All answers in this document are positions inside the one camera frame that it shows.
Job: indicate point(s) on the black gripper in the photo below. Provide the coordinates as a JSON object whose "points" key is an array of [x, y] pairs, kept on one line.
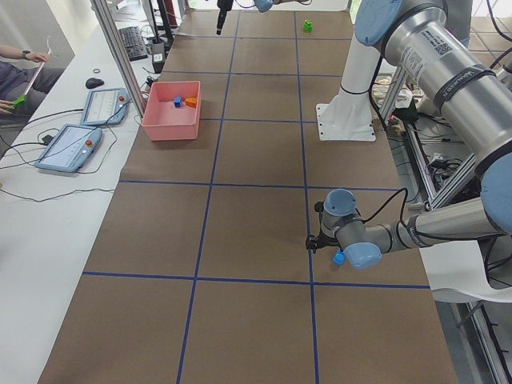
{"points": [[327, 242], [222, 6]]}

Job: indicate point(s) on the long blue four-stud block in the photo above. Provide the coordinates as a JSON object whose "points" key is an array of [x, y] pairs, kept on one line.
{"points": [[339, 258]]}

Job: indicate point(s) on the green block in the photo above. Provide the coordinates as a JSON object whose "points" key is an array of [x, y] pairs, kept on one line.
{"points": [[307, 26]]}

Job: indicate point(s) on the orange block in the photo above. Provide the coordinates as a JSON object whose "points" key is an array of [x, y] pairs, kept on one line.
{"points": [[191, 102]]}

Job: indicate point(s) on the pink plastic box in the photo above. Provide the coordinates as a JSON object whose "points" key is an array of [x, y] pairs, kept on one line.
{"points": [[162, 121]]}

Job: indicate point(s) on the black keyboard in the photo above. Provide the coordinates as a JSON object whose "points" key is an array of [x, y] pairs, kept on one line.
{"points": [[133, 43]]}

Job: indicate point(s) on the far teach pendant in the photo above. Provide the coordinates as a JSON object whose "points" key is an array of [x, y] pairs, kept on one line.
{"points": [[105, 107]]}

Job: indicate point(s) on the teach pendant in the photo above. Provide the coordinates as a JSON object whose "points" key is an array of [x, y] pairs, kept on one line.
{"points": [[70, 148], [105, 107]]}

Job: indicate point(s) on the black computer mouse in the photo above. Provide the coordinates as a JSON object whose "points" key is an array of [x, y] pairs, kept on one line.
{"points": [[92, 83]]}

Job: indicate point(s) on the near teach pendant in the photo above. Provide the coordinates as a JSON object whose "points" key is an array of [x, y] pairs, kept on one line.
{"points": [[70, 148]]}

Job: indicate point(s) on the person at desk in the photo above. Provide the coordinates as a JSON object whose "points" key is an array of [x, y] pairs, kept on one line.
{"points": [[15, 80]]}

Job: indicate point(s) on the aluminium frame post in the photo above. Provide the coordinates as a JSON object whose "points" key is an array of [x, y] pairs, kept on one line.
{"points": [[114, 42]]}

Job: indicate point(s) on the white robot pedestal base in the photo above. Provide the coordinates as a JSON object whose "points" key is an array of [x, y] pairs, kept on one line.
{"points": [[348, 116]]}

